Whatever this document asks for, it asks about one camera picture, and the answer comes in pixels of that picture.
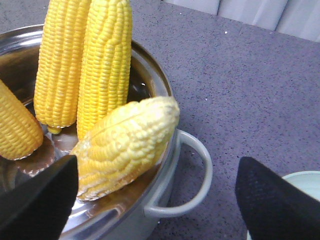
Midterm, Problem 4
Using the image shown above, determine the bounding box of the light green plate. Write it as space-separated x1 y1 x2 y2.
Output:
238 171 320 240

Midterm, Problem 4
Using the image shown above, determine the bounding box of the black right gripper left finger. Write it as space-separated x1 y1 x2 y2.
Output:
0 155 79 240

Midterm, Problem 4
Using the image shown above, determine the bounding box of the yellow corn cob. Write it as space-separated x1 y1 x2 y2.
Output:
33 0 91 134
0 82 44 161
77 0 133 140
71 96 180 201

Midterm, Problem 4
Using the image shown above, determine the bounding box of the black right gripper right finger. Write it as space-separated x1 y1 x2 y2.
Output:
235 156 320 240

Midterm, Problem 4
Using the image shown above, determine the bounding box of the white pleated curtain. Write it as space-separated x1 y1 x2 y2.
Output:
167 0 320 42

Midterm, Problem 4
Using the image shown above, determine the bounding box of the grey stone countertop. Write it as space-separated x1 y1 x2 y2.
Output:
0 0 320 240

